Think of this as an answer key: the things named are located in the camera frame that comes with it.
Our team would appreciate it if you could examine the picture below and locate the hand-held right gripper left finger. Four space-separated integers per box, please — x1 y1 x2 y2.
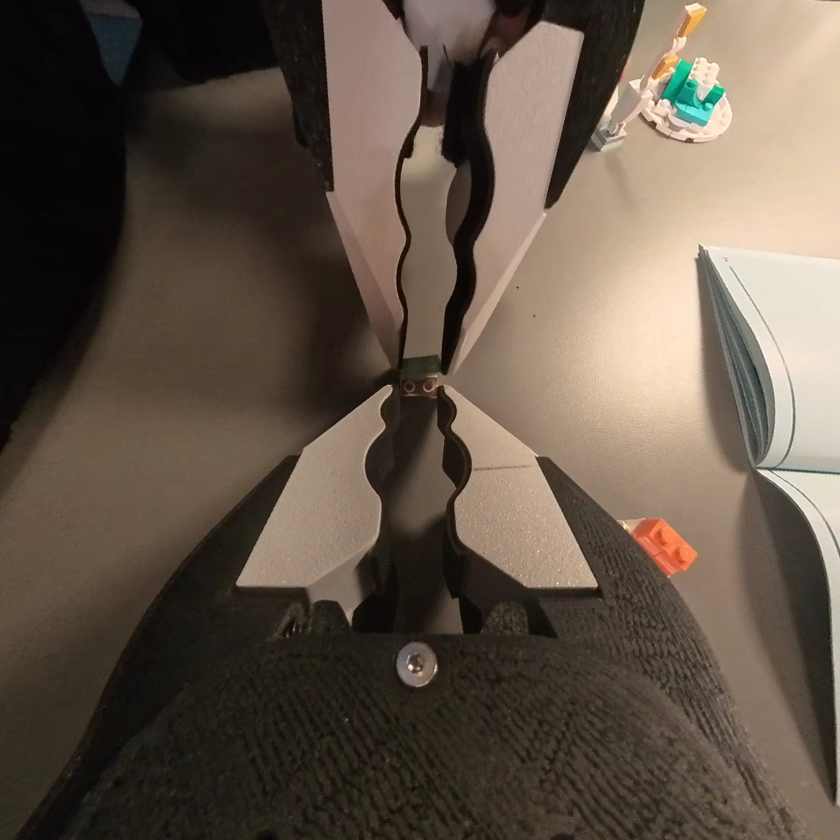
234 386 400 614

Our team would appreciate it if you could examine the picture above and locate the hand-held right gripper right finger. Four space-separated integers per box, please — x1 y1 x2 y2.
434 386 600 619

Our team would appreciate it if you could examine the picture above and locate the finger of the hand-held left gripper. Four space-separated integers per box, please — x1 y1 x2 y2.
441 18 586 376
325 0 432 367

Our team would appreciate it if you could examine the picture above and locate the orange lego brick assembly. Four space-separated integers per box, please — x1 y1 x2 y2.
620 517 698 577

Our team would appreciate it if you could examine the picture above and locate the small white mint lego piece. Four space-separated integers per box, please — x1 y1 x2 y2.
399 354 439 399

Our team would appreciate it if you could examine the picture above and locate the pale blue instruction booklet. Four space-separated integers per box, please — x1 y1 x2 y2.
697 244 840 595

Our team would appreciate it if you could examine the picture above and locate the white teal lego model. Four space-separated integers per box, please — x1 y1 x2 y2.
591 3 731 152

